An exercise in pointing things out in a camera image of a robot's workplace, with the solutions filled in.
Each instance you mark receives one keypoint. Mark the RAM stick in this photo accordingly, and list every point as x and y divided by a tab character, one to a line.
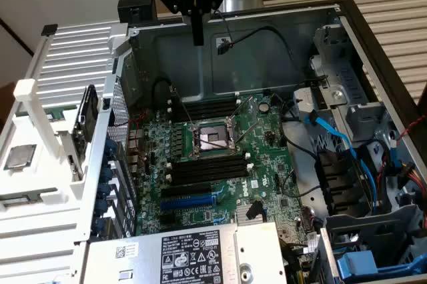
61	114

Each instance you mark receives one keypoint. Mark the black box-shaped device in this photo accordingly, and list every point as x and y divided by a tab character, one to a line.
136	7

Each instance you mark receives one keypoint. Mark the open grey PC case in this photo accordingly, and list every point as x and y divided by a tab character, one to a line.
187	60

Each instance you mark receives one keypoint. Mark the black table corner cap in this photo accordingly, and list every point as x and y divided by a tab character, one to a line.
49	29

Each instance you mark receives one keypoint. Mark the metal socket cover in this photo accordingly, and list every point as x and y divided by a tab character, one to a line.
245	104

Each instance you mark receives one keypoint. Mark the thin metal locking lever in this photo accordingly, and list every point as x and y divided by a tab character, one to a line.
218	142
183	107

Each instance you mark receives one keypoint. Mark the round coin battery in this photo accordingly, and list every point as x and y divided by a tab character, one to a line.
264	107

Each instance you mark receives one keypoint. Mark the black graphics card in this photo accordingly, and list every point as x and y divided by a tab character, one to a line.
88	114

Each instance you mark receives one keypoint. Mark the grey metal disk bay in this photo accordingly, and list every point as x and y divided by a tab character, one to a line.
347	74

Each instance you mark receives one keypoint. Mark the silver rear port block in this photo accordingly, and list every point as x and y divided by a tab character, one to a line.
134	146
133	159
134	170
136	135

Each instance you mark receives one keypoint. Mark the CPU socket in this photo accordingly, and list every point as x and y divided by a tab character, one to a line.
213	139

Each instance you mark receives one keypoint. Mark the white parts rack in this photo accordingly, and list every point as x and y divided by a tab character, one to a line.
38	124

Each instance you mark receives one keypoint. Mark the green motherboard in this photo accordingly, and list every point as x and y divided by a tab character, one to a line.
267	170

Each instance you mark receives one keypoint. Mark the long black expansion slot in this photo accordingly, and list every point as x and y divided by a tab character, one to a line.
187	190

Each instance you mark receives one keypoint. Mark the silver CPU chip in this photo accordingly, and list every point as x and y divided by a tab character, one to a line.
20	156

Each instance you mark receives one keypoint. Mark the blue expansion slot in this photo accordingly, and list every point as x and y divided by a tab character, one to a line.
187	202

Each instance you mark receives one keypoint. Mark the black plastic fan shroud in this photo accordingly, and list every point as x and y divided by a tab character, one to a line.
337	177

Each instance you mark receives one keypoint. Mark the silver finned heatsink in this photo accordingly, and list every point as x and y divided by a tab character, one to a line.
243	214

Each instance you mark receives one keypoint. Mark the short black expansion slot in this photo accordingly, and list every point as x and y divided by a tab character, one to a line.
167	219

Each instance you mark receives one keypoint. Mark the grey metal drive cage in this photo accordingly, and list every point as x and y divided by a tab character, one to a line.
367	227

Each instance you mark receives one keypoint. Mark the silver power supply with label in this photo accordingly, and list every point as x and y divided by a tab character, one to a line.
140	264

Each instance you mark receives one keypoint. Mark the blue plastic latch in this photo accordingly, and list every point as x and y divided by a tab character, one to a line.
357	264

